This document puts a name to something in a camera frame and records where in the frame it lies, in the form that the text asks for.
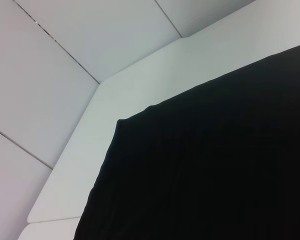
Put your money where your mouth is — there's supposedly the black shirt with FREE print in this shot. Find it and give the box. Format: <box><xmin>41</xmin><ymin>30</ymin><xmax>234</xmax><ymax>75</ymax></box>
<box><xmin>73</xmin><ymin>39</ymin><xmax>300</xmax><ymax>240</ymax></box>

